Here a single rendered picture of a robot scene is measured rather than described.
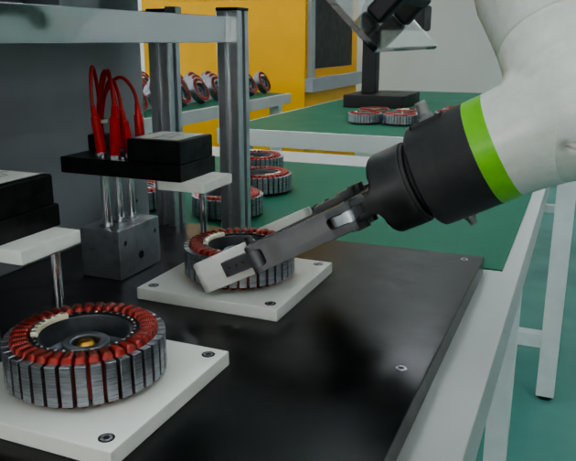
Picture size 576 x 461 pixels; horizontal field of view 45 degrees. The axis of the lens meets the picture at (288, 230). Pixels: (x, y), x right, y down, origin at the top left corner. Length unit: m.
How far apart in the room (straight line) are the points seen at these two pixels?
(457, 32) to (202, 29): 5.01
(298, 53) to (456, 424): 3.70
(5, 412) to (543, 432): 1.71
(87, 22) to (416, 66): 5.25
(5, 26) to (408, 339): 0.40
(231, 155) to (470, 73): 4.92
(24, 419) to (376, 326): 0.30
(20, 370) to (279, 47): 3.78
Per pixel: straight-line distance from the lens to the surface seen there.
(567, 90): 0.56
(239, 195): 0.90
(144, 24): 0.72
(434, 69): 5.80
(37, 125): 0.83
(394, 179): 0.60
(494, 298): 0.78
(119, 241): 0.74
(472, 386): 0.59
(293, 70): 4.15
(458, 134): 0.58
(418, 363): 0.56
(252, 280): 0.66
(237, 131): 0.88
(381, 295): 0.70
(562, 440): 2.04
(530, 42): 0.59
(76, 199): 0.89
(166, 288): 0.69
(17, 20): 0.59
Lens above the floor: 1.01
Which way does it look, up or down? 15 degrees down
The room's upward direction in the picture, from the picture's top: straight up
